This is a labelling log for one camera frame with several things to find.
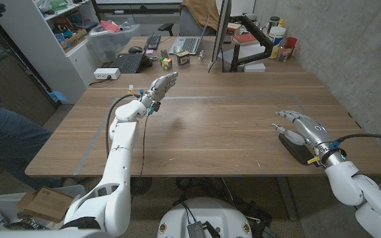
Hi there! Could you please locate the black glasses case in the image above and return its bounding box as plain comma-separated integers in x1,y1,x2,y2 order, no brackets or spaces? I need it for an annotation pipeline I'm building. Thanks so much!
278,132,320,166

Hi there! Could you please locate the blue tape piece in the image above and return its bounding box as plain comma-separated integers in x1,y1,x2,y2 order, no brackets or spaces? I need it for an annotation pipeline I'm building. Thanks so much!
48,90,67,104

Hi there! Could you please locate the white paper sheet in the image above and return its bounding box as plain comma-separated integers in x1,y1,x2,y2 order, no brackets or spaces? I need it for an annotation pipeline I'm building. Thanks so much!
218,44,268,64

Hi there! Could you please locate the black slim keyboard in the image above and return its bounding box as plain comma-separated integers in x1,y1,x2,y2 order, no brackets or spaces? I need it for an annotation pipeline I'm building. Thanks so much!
143,34,162,51

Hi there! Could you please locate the tan jacket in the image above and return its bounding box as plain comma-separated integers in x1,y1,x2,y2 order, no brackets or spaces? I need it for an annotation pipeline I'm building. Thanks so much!
180,0,220,32

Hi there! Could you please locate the white shelf cabinet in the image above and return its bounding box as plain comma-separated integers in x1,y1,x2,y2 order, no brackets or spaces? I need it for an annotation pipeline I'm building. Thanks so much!
0,0,101,105

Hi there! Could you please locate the thin black left arm wire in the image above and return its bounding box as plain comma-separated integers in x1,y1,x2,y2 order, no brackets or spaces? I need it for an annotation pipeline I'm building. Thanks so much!
130,113,151,202

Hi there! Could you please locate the black laptop keyboard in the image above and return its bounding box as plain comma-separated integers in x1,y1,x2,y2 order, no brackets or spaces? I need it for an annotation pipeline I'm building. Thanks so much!
110,52,145,74

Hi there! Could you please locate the clear glass with items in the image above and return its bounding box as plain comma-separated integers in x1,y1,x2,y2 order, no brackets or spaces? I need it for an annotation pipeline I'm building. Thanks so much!
277,46,294,63

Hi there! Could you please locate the clear plastic storage bin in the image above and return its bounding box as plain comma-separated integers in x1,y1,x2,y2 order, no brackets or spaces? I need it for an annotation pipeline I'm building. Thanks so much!
87,24,142,63

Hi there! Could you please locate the red book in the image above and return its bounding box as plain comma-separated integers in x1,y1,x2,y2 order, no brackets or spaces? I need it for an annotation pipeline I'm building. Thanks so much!
232,32,260,46

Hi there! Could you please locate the brown cardboard shelf box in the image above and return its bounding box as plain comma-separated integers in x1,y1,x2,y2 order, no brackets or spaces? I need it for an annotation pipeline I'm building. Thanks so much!
60,28,89,51

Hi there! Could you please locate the computer monitor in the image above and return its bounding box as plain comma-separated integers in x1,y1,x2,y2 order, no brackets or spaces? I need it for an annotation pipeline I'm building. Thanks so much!
207,0,233,69

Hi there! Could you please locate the black round fan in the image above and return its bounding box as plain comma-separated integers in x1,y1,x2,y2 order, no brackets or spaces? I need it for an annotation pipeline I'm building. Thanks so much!
130,177,153,196

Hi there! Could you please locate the small white flat box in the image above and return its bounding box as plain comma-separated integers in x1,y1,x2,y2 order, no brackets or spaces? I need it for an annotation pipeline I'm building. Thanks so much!
243,62,267,73

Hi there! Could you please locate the grey office chair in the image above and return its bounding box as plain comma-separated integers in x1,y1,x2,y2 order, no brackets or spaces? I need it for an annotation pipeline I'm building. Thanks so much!
157,5,218,37

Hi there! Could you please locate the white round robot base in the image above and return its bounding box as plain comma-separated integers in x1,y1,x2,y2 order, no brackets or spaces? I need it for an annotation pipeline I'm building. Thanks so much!
157,197,253,238

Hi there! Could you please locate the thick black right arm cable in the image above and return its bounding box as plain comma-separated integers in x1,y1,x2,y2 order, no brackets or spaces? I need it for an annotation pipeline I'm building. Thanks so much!
334,133,381,146

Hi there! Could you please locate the red cup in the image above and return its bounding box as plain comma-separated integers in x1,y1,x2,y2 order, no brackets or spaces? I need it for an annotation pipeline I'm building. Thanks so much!
285,36,298,50

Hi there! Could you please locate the white plastic bin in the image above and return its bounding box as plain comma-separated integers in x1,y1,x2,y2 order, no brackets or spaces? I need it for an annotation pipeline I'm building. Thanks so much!
0,184,87,231

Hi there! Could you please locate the grey table leg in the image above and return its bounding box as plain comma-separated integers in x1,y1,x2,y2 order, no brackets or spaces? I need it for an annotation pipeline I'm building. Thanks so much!
275,177,299,221

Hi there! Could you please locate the flat brown cardboard box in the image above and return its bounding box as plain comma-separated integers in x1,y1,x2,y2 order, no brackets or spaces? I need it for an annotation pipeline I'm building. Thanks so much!
17,186,75,224

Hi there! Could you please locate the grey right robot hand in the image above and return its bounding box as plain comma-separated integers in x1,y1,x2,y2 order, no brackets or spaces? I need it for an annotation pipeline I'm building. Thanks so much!
271,110,347,168

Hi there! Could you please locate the orange white small box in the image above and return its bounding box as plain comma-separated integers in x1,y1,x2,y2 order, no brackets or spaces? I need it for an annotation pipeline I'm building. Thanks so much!
226,22,242,37

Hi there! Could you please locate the silver open laptop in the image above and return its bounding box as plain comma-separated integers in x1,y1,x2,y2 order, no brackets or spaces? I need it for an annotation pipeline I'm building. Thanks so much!
168,15,211,56

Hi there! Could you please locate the person in blue jeans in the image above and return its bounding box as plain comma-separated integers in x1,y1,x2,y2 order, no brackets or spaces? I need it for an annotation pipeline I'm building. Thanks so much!
0,85,62,191

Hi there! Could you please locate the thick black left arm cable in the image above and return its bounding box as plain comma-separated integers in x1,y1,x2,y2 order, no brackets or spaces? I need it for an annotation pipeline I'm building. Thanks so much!
105,94,142,158

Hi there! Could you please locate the white power strip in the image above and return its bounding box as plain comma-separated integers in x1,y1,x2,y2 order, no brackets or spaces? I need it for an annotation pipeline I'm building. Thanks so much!
93,67,121,81

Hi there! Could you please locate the pink package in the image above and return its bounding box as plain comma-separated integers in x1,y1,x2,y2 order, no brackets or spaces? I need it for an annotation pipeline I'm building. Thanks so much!
99,19,122,33

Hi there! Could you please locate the white plastic jar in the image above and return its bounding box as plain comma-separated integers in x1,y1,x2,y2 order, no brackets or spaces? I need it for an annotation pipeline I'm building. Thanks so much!
268,26,287,60

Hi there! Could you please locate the small printed tin box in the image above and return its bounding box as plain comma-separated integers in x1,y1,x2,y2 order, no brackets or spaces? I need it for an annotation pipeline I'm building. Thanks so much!
176,50,191,66

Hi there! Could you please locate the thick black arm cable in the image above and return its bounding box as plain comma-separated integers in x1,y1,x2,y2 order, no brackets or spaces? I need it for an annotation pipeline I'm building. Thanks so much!
105,94,142,158
334,133,381,146

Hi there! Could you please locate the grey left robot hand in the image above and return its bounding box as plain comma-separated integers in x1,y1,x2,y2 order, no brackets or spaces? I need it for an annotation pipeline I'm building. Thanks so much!
140,71,179,108

